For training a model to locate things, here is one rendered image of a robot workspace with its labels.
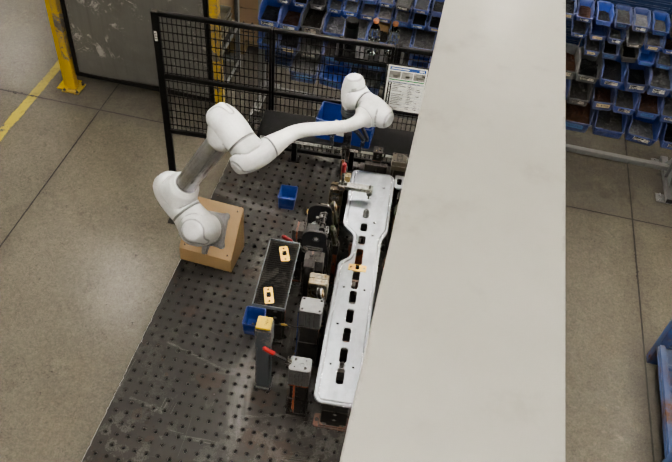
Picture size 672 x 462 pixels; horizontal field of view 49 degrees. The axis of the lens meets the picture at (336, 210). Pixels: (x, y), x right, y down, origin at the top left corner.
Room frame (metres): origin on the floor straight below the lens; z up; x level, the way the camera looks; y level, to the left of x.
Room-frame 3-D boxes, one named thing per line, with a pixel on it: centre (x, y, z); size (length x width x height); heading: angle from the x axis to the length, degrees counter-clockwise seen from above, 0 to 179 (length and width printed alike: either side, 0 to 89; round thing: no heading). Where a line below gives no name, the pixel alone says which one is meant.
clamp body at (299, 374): (1.60, 0.08, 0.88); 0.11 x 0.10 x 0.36; 86
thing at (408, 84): (3.19, -0.29, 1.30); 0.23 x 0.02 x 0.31; 86
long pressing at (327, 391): (2.16, -0.13, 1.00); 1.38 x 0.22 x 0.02; 176
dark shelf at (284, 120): (3.09, 0.01, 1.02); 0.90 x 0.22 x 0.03; 86
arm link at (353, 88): (2.64, -0.03, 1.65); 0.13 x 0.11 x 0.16; 46
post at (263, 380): (1.71, 0.24, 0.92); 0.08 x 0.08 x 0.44; 86
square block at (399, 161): (2.91, -0.30, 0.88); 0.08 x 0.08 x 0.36; 86
